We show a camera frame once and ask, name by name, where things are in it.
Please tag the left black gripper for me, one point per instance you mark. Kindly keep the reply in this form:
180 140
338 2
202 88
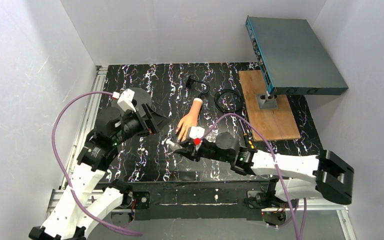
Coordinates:
146 117

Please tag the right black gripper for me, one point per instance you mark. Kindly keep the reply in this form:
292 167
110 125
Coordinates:
193 149

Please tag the clear nail polish bottle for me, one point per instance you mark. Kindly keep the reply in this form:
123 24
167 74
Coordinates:
172 145

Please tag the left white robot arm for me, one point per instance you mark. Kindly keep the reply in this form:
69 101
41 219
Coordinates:
70 219

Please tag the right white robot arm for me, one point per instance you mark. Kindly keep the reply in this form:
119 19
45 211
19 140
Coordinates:
325 175

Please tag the grey round disc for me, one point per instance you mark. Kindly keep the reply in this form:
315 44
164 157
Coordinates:
141 97

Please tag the mannequin hand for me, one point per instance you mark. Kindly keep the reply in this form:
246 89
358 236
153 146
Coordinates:
189 120

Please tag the yellow black screwdriver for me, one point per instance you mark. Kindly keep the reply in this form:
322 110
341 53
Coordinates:
248 142

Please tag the wooden board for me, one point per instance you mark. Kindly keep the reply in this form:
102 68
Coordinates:
271 115

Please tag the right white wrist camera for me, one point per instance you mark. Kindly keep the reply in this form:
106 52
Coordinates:
196 133

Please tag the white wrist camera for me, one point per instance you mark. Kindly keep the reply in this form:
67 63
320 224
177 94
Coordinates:
196 133
124 100

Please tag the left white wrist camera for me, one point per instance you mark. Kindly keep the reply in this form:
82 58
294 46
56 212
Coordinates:
124 100

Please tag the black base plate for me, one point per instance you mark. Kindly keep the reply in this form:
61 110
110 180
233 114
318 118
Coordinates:
197 200

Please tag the metal stand mount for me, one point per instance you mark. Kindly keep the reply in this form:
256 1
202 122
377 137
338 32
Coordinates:
266 101

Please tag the blue network switch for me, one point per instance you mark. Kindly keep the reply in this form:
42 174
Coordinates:
291 58

